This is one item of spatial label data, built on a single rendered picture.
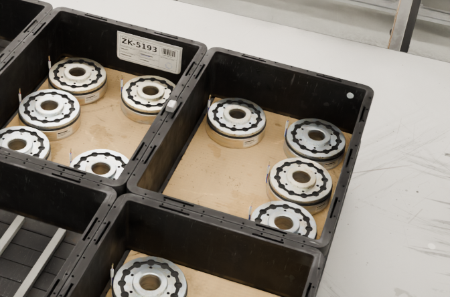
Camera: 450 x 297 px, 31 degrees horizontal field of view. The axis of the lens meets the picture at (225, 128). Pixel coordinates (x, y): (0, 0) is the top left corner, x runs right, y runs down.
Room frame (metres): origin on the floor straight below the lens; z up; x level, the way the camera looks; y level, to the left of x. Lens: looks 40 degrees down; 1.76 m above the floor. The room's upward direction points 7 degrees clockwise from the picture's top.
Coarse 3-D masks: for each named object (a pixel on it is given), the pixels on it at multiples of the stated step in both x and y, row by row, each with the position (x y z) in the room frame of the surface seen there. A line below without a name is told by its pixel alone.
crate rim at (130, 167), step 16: (48, 16) 1.24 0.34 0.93; (80, 16) 1.26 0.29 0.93; (96, 16) 1.26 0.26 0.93; (32, 32) 1.19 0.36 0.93; (144, 32) 1.23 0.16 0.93; (160, 32) 1.23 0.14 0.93; (16, 48) 1.13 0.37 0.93; (0, 64) 1.08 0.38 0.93; (192, 64) 1.16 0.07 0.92; (176, 96) 1.06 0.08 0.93; (160, 112) 1.01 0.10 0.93; (144, 144) 0.93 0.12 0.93; (32, 160) 0.86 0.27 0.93; (80, 176) 0.84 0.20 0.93; (96, 176) 0.85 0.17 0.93; (128, 176) 0.86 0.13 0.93
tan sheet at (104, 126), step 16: (112, 80) 1.21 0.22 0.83; (128, 80) 1.21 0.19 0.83; (112, 96) 1.16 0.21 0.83; (80, 112) 1.10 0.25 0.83; (96, 112) 1.11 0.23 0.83; (112, 112) 1.11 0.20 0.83; (80, 128) 1.06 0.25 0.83; (96, 128) 1.07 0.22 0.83; (112, 128) 1.07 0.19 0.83; (128, 128) 1.08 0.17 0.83; (144, 128) 1.08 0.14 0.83; (64, 144) 1.02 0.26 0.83; (80, 144) 1.02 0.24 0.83; (96, 144) 1.03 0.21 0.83; (112, 144) 1.03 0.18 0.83; (128, 144) 1.04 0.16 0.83; (64, 160) 0.98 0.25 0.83
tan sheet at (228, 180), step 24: (192, 144) 1.06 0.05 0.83; (216, 144) 1.06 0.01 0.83; (264, 144) 1.08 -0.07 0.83; (192, 168) 1.00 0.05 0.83; (216, 168) 1.00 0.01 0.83; (240, 168) 1.01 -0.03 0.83; (264, 168) 1.02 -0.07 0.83; (336, 168) 1.04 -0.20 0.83; (168, 192) 0.93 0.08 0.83; (192, 192) 0.94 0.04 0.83; (216, 192) 0.95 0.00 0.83; (240, 192) 0.95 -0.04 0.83; (264, 192) 0.96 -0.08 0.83; (240, 216) 0.90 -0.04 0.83; (312, 216) 0.92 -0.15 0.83
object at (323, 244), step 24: (216, 48) 1.21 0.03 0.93; (312, 72) 1.17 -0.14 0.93; (168, 120) 0.99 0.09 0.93; (360, 120) 1.07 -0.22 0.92; (144, 168) 0.88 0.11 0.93; (144, 192) 0.83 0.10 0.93; (336, 192) 0.88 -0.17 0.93; (216, 216) 0.80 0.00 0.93; (336, 216) 0.83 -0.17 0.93; (312, 240) 0.77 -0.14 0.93
